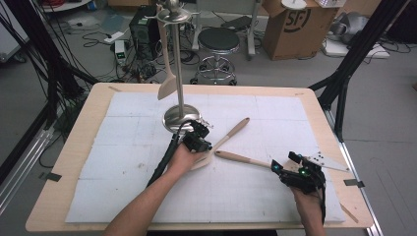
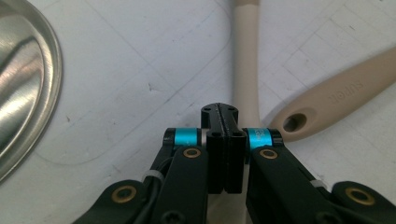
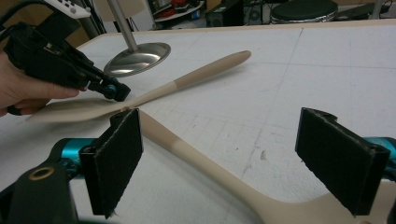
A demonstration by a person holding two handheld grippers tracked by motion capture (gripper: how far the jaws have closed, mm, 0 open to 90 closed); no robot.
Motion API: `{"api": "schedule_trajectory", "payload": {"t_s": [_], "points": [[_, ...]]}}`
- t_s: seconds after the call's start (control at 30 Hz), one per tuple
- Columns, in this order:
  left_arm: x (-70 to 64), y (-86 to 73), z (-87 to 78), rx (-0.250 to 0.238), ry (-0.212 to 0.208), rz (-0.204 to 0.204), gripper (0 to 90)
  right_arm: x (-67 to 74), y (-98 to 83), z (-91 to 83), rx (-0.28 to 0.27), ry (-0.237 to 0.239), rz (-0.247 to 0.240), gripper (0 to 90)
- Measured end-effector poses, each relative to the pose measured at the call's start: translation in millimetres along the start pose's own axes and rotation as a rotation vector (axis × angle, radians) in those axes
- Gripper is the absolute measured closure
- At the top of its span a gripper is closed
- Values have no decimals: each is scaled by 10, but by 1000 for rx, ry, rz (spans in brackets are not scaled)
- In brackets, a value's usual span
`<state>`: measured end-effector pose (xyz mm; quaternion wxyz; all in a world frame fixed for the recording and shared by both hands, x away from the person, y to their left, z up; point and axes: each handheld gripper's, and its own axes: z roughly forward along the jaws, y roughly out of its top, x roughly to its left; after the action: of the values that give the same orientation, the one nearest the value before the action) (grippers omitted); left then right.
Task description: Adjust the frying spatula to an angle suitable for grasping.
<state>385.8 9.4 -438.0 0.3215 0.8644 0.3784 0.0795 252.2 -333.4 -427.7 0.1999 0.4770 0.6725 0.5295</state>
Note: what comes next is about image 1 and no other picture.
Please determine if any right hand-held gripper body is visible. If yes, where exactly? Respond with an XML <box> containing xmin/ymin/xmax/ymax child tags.
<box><xmin>278</xmin><ymin>150</ymin><xmax>350</xmax><ymax>195</ymax></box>

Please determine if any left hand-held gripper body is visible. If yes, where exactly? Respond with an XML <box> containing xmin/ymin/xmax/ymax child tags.
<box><xmin>181</xmin><ymin>118</ymin><xmax>214</xmax><ymax>153</ymax></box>

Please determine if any slotted beige spatula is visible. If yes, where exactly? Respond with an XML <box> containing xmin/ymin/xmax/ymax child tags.
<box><xmin>190</xmin><ymin>117</ymin><xmax>251</xmax><ymax>172</ymax></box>

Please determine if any solid beige spatula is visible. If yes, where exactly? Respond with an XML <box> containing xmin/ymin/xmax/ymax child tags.
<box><xmin>156</xmin><ymin>5</ymin><xmax>178</xmax><ymax>101</ymax></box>

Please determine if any steel utensil rack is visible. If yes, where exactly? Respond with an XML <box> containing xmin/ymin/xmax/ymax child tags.
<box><xmin>146</xmin><ymin>0</ymin><xmax>203</xmax><ymax>134</ymax></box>

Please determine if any person's left hand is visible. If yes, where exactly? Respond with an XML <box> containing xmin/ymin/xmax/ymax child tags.
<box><xmin>166</xmin><ymin>143</ymin><xmax>210</xmax><ymax>180</ymax></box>

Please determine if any person's right hand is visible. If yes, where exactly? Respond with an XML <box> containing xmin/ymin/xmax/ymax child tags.
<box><xmin>289</xmin><ymin>187</ymin><xmax>325</xmax><ymax>228</ymax></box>

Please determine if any black tape piece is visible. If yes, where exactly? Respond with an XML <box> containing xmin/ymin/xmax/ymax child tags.
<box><xmin>44</xmin><ymin>171</ymin><xmax>63</xmax><ymax>183</ymax></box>
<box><xmin>343</xmin><ymin>178</ymin><xmax>366</xmax><ymax>189</ymax></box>

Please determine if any white foam mat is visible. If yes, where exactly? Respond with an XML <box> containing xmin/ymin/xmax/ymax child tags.
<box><xmin>64</xmin><ymin>91</ymin><xmax>347</xmax><ymax>224</ymax></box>

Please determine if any round black stool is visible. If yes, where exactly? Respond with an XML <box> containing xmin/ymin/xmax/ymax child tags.
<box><xmin>190</xmin><ymin>27</ymin><xmax>241</xmax><ymax>87</ymax></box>

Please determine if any small white power supply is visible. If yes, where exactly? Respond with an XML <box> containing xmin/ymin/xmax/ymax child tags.
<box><xmin>114</xmin><ymin>39</ymin><xmax>128</xmax><ymax>65</ymax></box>

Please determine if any black computer tower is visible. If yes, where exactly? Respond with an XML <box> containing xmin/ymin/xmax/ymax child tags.
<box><xmin>128</xmin><ymin>6</ymin><xmax>165</xmax><ymax>61</ymax></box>

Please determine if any large cardboard box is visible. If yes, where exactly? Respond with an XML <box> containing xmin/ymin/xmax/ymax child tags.
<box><xmin>261</xmin><ymin>0</ymin><xmax>339</xmax><ymax>62</ymax></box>

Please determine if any white power strip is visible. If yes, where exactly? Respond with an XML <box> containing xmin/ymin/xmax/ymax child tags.
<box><xmin>103</xmin><ymin>30</ymin><xmax>125</xmax><ymax>44</ymax></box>

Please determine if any grey bag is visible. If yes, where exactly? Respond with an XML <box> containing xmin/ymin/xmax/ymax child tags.
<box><xmin>329</xmin><ymin>12</ymin><xmax>371</xmax><ymax>44</ymax></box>

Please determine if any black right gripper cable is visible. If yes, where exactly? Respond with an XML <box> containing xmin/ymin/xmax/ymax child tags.
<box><xmin>316</xmin><ymin>176</ymin><xmax>328</xmax><ymax>226</ymax></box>

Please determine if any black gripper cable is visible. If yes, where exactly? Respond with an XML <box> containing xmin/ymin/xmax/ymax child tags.
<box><xmin>146</xmin><ymin>119</ymin><xmax>195</xmax><ymax>189</ymax></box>
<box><xmin>316</xmin><ymin>176</ymin><xmax>328</xmax><ymax>226</ymax></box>

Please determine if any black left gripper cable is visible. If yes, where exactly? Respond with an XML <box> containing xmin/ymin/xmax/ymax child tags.
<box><xmin>146</xmin><ymin>119</ymin><xmax>195</xmax><ymax>189</ymax></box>

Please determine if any aluminium rail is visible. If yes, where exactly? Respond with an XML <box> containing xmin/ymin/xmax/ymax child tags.
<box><xmin>0</xmin><ymin>127</ymin><xmax>56</xmax><ymax>215</ymax></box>
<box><xmin>324</xmin><ymin>107</ymin><xmax>384</xmax><ymax>236</ymax></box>

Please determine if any black metal frame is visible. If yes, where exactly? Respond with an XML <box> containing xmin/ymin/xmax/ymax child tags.
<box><xmin>308</xmin><ymin>0</ymin><xmax>411</xmax><ymax>143</ymax></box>
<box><xmin>0</xmin><ymin>0</ymin><xmax>100</xmax><ymax>132</ymax></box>

